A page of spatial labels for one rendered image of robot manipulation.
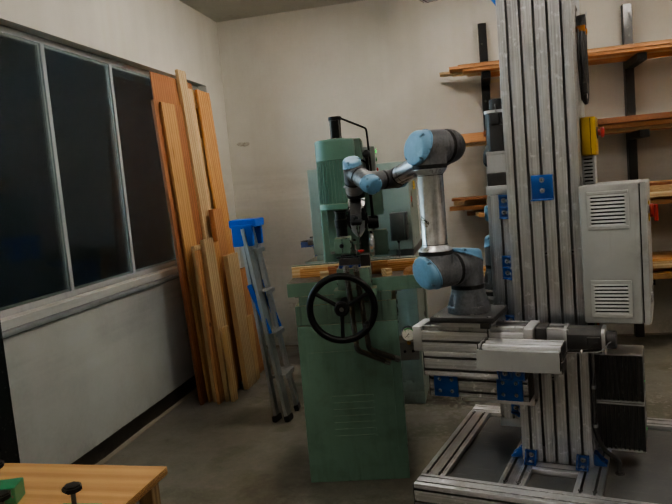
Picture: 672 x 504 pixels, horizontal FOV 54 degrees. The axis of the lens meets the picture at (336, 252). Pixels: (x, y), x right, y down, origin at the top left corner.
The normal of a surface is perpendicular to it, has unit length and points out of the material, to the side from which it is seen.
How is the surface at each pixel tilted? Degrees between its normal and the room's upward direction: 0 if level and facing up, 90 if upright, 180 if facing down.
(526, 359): 90
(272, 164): 90
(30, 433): 90
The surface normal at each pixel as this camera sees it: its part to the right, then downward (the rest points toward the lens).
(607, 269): -0.45, 0.13
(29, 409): 0.97, -0.06
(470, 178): -0.21, 0.11
